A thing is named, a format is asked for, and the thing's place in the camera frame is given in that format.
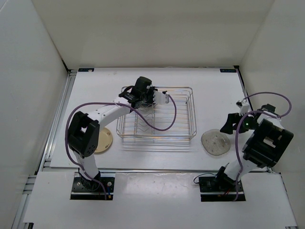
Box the clear glass plate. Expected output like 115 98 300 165
201 129 231 156

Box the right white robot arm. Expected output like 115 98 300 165
214 104 294 191

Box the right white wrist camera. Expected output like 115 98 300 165
236 100 250 116

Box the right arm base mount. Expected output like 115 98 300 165
193 173 246 202

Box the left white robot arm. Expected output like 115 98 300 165
64 76 158 192

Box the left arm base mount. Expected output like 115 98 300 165
70 172 115 201

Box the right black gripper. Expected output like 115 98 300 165
220 112 259 134

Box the chrome wire dish rack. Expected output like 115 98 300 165
116 86 197 139

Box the cream floral plate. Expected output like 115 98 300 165
94 127 113 154

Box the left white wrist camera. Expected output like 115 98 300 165
152 90 170 104

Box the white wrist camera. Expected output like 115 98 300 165
236 100 250 116
152 90 170 104

